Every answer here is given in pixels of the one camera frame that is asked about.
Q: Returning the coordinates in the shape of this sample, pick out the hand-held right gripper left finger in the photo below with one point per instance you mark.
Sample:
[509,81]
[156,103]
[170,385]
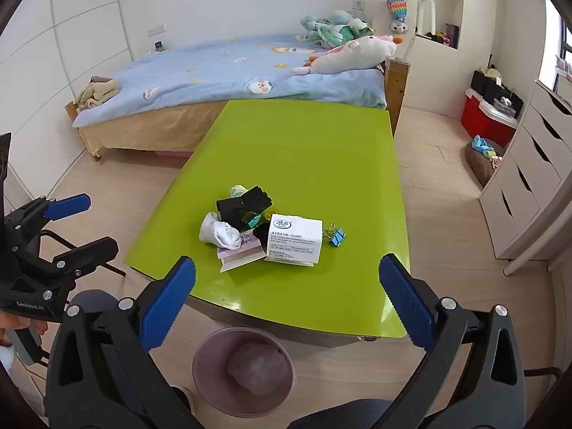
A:
[172,304]

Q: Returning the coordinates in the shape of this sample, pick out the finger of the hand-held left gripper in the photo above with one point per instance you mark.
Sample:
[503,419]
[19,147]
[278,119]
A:
[91,254]
[67,205]

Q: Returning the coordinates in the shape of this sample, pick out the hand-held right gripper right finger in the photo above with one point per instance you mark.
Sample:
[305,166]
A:
[404,304]

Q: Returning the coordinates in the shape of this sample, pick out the pink and white paper box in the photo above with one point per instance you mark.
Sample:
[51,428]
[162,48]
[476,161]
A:
[241,255]

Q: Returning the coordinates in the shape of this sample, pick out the white sock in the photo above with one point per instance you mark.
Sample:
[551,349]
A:
[219,232]

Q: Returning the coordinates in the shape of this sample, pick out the pink waste bin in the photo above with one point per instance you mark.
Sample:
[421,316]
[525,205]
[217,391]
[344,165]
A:
[210,388]

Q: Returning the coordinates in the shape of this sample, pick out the blue binder clip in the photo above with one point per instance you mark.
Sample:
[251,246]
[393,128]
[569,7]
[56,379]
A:
[338,235]

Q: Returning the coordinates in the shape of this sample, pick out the white labelled cardboard box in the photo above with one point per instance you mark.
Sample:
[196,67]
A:
[295,241]

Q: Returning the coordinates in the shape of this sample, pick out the person's left hand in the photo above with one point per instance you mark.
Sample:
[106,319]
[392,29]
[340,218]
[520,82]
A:
[9,327]

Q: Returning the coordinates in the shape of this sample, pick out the black metal chair legs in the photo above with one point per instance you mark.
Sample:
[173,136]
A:
[111,267]

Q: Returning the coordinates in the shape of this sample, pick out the person's left leg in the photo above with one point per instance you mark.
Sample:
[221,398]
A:
[96,300]

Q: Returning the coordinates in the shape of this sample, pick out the crumpled clear plastic bag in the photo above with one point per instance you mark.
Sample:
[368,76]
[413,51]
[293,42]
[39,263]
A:
[257,366]

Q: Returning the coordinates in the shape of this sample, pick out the beige folded blanket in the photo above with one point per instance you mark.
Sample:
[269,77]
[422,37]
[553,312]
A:
[96,94]

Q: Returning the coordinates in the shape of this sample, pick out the teal patterned binder clip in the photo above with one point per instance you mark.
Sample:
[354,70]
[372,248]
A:
[252,220]

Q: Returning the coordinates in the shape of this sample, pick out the pink box under bed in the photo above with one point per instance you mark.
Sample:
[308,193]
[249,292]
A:
[172,154]

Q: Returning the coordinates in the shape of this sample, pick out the white pipe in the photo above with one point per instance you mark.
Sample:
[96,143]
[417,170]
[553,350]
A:
[527,264]

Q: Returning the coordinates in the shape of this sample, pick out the brown pet bed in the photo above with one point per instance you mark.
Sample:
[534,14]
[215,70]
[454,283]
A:
[479,167]

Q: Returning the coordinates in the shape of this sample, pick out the pink and yellow toy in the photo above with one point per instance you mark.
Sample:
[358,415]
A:
[495,161]

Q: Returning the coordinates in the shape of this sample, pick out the white wardrobe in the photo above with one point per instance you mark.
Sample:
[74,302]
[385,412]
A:
[67,31]

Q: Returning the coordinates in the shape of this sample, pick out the light blue soft toy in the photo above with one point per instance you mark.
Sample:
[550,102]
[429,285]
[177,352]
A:
[481,145]

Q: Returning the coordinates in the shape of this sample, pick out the white drawer cabinet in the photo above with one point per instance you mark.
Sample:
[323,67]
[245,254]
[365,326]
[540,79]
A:
[527,174]

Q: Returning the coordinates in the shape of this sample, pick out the red storage box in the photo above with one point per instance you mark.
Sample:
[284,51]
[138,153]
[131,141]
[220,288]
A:
[485,121]

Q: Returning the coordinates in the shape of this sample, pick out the blue printed blanket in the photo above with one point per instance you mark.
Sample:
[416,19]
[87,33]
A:
[214,71]

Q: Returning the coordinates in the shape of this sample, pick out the wooden bed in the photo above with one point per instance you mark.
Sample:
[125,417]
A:
[397,80]

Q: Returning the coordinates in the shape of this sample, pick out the black storage bag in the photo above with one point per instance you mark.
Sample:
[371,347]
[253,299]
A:
[480,82]
[502,94]

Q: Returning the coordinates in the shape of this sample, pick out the white unicorn plush toy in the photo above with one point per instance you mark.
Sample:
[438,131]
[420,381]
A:
[353,56]

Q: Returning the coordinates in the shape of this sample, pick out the purple box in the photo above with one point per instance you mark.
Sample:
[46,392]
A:
[452,35]

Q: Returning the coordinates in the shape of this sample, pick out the small grey plush toy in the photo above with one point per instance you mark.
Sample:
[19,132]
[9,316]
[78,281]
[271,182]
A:
[399,27]

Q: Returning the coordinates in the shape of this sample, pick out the green turtle plush toy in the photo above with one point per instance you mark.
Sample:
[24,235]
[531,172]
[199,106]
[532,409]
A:
[337,35]

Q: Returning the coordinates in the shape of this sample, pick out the white arch ornament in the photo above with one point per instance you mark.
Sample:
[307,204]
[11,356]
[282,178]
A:
[420,15]

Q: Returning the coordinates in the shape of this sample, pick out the white shelf unit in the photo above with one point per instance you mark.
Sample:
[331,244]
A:
[461,18]

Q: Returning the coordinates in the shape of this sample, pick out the teal plush toy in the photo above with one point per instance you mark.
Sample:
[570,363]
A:
[313,23]

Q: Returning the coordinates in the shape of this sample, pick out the window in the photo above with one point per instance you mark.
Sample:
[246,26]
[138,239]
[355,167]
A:
[558,35]

